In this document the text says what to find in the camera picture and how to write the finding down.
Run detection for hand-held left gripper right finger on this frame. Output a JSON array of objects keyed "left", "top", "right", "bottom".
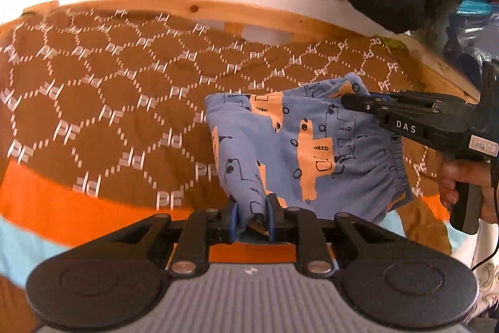
[{"left": 265, "top": 193, "right": 398, "bottom": 276}]

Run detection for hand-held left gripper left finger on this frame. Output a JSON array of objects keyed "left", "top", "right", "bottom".
[{"left": 95, "top": 200, "right": 239, "bottom": 276}]

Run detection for blue pants with orange print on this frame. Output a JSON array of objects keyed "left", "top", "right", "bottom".
[{"left": 205, "top": 72, "right": 414, "bottom": 236}]

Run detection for person's right hand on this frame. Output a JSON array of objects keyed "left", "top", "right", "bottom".
[{"left": 437, "top": 160, "right": 499, "bottom": 221}]

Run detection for white patterned cloth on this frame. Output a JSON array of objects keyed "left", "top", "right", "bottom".
[{"left": 460, "top": 220, "right": 499, "bottom": 318}]

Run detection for brown printed blanket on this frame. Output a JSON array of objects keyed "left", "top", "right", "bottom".
[{"left": 0, "top": 7, "right": 453, "bottom": 302}]

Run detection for black cable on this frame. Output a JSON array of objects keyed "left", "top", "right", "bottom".
[{"left": 470, "top": 185, "right": 499, "bottom": 272}]

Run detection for wooden bed frame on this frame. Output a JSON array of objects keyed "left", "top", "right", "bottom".
[{"left": 23, "top": 0, "right": 482, "bottom": 103}]

